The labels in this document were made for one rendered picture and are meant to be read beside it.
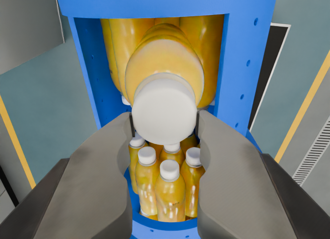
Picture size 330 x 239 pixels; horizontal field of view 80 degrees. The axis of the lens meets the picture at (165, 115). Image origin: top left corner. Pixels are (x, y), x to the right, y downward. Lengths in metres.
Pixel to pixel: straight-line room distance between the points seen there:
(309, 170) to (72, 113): 2.35
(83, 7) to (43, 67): 1.53
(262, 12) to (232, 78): 0.07
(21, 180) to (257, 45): 2.62
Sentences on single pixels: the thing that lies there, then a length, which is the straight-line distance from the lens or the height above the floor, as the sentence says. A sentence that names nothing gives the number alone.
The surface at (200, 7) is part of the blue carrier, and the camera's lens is 0.19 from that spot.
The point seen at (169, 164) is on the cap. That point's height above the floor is 1.14.
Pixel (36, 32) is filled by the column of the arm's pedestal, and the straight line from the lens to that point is 1.32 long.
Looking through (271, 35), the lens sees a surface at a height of 0.15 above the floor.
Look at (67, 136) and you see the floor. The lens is 2.02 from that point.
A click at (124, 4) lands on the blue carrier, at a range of 0.20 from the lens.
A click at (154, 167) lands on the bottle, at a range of 0.45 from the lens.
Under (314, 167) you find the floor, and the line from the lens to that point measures 2.57.
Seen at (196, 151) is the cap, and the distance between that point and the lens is 0.44.
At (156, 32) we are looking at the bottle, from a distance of 0.20.
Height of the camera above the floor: 1.42
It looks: 58 degrees down
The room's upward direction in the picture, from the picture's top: 180 degrees counter-clockwise
